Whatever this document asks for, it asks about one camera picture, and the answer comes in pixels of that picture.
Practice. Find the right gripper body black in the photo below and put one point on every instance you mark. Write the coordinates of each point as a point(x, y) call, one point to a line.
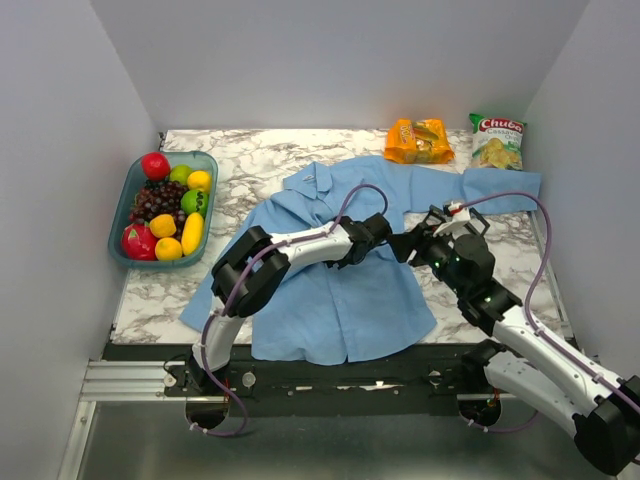
point(435, 251)

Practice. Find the black brooch box yellow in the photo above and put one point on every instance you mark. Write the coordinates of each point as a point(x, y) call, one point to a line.
point(434, 218)

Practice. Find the black brooch box red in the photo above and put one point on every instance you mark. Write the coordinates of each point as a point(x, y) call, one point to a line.
point(477, 224)

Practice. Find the light blue button shirt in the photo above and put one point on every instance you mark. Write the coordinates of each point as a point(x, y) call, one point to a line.
point(328, 316)

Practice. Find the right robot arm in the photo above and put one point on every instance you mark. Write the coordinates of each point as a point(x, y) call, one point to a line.
point(595, 406)

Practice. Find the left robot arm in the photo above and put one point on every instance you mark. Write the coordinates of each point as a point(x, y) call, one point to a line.
point(247, 276)

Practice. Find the orange mango gummy bag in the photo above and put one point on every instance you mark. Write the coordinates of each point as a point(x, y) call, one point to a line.
point(418, 142)

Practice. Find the green cassava chips bag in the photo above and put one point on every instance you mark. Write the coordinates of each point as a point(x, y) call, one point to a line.
point(496, 142)

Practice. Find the yellow toy mango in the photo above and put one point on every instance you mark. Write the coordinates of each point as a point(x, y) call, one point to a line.
point(192, 233)

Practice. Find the orange toy fruit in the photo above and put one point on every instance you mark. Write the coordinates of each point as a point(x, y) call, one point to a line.
point(168, 249)
point(200, 180)

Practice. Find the green toy lime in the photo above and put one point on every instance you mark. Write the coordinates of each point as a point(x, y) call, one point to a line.
point(180, 174)
point(195, 201)

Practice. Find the yellow toy lemon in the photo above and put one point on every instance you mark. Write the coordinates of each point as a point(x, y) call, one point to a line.
point(163, 226)

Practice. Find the dark toy grape bunch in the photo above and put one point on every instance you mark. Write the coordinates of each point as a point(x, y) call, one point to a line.
point(158, 198)

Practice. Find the red toy apple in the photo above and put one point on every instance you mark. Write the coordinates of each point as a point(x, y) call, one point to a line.
point(155, 166)

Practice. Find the pink toy dragon fruit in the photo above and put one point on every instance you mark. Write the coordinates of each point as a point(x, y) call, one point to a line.
point(138, 242)

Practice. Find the teal plastic fruit basin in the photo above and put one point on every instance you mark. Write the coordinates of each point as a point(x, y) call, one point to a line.
point(134, 180)

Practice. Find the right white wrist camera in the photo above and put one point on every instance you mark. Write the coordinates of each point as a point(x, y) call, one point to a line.
point(456, 215)

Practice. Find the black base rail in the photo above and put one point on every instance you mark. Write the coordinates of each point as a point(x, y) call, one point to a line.
point(432, 379)

